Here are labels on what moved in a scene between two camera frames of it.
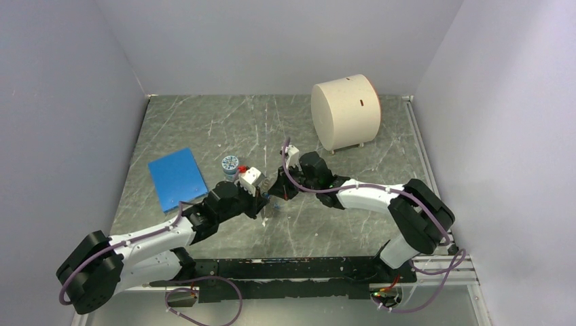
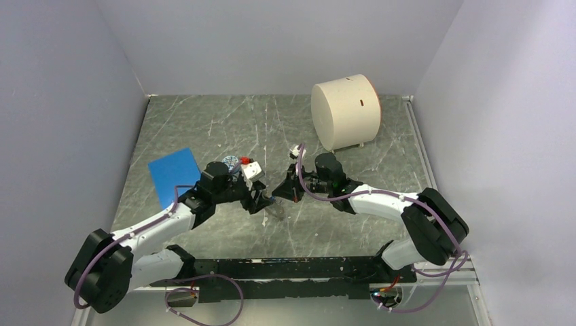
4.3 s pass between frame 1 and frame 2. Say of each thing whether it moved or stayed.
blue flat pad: stayed
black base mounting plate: stayed
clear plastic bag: moved
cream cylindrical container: stayed
